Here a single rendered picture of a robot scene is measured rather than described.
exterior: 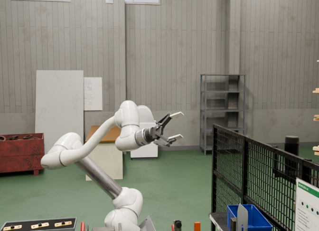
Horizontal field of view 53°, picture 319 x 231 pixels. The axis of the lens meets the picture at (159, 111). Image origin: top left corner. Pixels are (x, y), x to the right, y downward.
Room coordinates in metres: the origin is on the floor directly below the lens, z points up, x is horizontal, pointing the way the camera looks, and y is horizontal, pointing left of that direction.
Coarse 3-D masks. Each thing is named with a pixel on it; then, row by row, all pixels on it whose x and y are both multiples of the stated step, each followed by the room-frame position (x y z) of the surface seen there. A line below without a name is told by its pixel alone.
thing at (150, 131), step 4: (148, 128) 1.69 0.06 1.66; (152, 128) 1.70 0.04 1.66; (160, 128) 1.67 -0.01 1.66; (148, 132) 1.67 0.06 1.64; (152, 132) 1.68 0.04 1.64; (160, 132) 1.65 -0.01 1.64; (148, 136) 1.66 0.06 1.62; (152, 136) 1.67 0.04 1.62; (156, 136) 1.65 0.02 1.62; (148, 140) 1.68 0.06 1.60; (152, 140) 1.67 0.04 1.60
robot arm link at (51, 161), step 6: (54, 150) 1.96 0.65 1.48; (60, 150) 1.96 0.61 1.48; (48, 156) 1.93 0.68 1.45; (54, 156) 1.91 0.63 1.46; (42, 162) 1.95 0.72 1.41; (48, 162) 1.92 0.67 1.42; (54, 162) 1.90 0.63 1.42; (60, 162) 1.89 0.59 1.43; (48, 168) 1.94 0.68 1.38; (54, 168) 1.93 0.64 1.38; (60, 168) 1.93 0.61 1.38
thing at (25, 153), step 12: (0, 144) 6.22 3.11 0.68; (12, 144) 6.29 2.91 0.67; (24, 144) 6.36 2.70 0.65; (36, 144) 6.43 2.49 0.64; (0, 156) 6.22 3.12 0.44; (12, 156) 6.29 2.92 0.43; (24, 156) 6.36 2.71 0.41; (36, 156) 6.43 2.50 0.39; (0, 168) 6.22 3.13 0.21; (12, 168) 6.28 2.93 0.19; (24, 168) 6.35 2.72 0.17; (36, 168) 6.42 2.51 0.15
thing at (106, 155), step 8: (96, 128) 7.68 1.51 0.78; (112, 128) 7.68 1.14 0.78; (88, 136) 6.54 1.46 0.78; (104, 136) 6.54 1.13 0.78; (112, 136) 6.54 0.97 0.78; (104, 144) 6.15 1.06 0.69; (112, 144) 6.17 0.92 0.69; (96, 152) 6.12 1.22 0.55; (104, 152) 6.14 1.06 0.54; (112, 152) 6.17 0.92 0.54; (120, 152) 6.19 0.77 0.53; (96, 160) 6.12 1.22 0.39; (104, 160) 6.14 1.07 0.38; (112, 160) 6.17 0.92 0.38; (120, 160) 6.19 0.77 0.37; (104, 168) 6.14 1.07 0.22; (112, 168) 6.17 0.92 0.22; (120, 168) 6.19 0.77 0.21; (112, 176) 6.17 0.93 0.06; (120, 176) 6.19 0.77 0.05
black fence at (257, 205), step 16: (224, 128) 2.45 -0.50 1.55; (256, 144) 1.91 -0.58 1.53; (224, 160) 2.47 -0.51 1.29; (240, 160) 2.17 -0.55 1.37; (272, 160) 1.75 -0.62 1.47; (288, 160) 1.59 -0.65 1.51; (304, 160) 1.45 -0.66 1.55; (224, 176) 2.45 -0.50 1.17; (240, 176) 2.17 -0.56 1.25; (256, 176) 1.93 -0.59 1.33; (272, 176) 1.74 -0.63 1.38; (288, 176) 1.58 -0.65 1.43; (304, 176) 1.46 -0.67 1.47; (224, 192) 2.47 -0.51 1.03; (240, 192) 2.13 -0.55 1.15; (272, 224) 1.72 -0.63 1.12
